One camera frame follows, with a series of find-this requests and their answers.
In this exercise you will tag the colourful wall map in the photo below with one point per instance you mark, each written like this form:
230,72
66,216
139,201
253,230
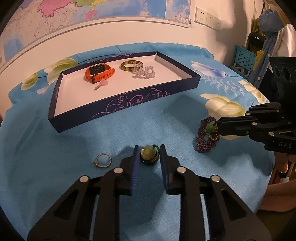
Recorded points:
35,19

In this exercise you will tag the pink flower hair clip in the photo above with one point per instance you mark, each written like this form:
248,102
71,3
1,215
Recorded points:
101,84

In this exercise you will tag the blue floral bedsheet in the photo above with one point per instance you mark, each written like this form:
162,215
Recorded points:
39,164

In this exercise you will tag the white wall socket panel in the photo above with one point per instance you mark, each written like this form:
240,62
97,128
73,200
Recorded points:
206,19

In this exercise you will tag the blue plastic basket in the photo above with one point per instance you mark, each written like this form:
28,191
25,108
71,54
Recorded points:
243,62

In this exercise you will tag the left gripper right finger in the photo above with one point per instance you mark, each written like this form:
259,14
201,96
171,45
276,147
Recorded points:
229,218

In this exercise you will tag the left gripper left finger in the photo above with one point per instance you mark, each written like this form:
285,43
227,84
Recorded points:
89,209

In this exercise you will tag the hanging blue clothes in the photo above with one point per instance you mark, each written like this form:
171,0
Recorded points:
279,42

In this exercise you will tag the orange smart watch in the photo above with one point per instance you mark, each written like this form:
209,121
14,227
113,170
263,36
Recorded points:
99,72

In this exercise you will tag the green bead pendant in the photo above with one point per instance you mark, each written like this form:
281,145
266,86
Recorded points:
149,155

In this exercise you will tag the dark blue box tray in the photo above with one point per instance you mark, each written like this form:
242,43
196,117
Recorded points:
76,101

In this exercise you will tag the person right hand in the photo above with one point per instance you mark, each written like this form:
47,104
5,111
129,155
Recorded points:
280,197

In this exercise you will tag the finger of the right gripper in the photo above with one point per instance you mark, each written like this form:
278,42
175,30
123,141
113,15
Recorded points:
234,126
267,108

